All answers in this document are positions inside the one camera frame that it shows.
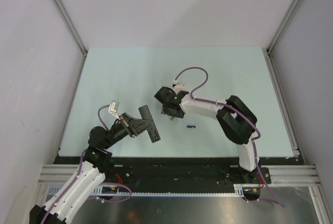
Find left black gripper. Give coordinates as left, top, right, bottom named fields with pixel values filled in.
left=103, top=112, right=154, bottom=149

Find black remote control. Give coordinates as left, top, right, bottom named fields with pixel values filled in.
left=138, top=105, right=161, bottom=143

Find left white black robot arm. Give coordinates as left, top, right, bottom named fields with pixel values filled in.
left=29, top=106, right=160, bottom=223

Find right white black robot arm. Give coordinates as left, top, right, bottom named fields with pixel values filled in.
left=155, top=86, right=260, bottom=183

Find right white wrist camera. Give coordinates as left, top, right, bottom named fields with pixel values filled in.
left=172, top=80, right=188, bottom=94

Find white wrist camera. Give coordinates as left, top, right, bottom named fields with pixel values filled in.
left=108, top=100, right=119, bottom=119
left=172, top=80, right=188, bottom=94

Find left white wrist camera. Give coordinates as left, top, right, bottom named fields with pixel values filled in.
left=108, top=100, right=119, bottom=119

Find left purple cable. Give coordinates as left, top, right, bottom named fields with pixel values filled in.
left=39, top=105, right=132, bottom=224

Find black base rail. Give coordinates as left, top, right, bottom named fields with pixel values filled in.
left=106, top=157, right=262, bottom=194

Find grey slotted cable duct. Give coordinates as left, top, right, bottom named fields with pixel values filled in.
left=46, top=183, right=247, bottom=197

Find left aluminium frame post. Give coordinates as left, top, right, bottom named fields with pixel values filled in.
left=52, top=0, right=88, bottom=57

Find aluminium frame post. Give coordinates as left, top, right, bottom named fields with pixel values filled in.
left=52, top=0, right=88, bottom=57
left=266, top=0, right=303, bottom=54

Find right aluminium frame post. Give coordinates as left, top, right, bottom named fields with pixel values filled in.
left=266, top=0, right=303, bottom=54

